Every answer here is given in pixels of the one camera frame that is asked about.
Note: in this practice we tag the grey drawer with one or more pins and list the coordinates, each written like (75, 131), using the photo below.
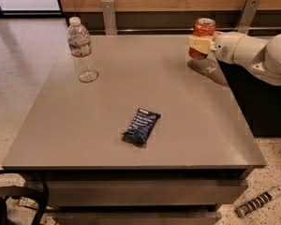
(148, 192)
(141, 218)

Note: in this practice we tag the red coke can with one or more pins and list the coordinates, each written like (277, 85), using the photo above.
(203, 27)

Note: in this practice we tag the metal rail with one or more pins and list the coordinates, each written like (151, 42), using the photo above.
(253, 31)

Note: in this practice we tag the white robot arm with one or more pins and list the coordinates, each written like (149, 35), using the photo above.
(260, 57)

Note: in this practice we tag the grey upper drawer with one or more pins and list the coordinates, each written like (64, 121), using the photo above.
(148, 192)

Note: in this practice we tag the right metal bracket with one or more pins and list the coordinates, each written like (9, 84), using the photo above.
(247, 16)

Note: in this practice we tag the metal bracket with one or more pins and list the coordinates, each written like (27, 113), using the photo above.
(109, 17)
(247, 16)

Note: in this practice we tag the left metal bracket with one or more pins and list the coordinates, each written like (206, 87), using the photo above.
(109, 17)

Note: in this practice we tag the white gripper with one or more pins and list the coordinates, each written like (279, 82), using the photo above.
(224, 48)

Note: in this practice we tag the clear plastic water bottle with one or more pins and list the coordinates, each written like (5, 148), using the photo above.
(80, 45)

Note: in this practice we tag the black chair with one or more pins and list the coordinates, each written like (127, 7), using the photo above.
(41, 197)

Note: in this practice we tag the grey lower drawer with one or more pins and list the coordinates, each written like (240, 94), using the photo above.
(141, 218)

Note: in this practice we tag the blue rxbar wrapper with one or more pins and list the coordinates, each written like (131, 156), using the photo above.
(142, 125)

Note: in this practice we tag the white power strip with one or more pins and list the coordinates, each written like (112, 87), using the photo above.
(258, 202)

